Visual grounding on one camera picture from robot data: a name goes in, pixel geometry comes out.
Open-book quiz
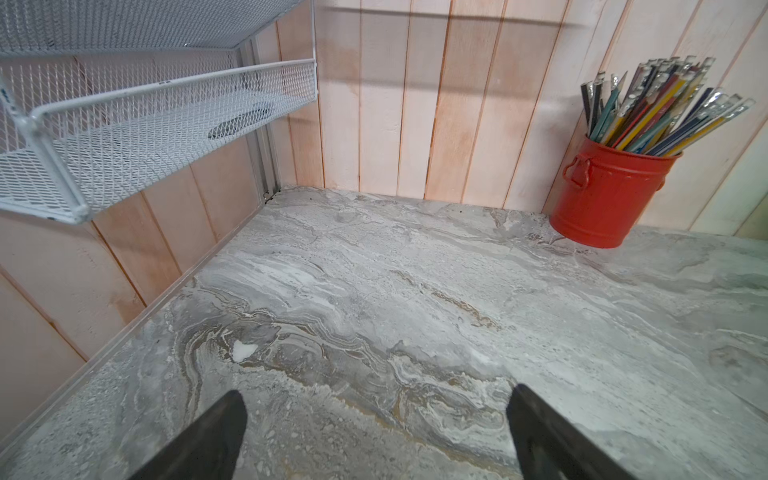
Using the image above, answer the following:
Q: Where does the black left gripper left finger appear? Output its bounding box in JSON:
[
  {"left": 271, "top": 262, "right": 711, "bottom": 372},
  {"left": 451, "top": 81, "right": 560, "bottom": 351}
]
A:
[{"left": 130, "top": 390, "right": 248, "bottom": 480}]

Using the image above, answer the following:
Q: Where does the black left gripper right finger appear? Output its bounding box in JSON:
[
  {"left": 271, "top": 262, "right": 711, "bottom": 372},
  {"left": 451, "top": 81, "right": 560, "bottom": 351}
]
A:
[{"left": 506, "top": 383, "right": 633, "bottom": 480}]

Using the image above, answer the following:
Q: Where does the white wire mesh shelf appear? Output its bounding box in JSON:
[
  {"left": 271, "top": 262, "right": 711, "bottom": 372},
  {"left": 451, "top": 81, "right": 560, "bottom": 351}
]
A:
[{"left": 1, "top": 1, "right": 318, "bottom": 225}]

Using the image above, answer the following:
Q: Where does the red metal pencil bucket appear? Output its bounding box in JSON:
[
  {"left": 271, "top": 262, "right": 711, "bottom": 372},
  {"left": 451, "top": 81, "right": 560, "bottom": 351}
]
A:
[{"left": 550, "top": 138, "right": 677, "bottom": 249}]

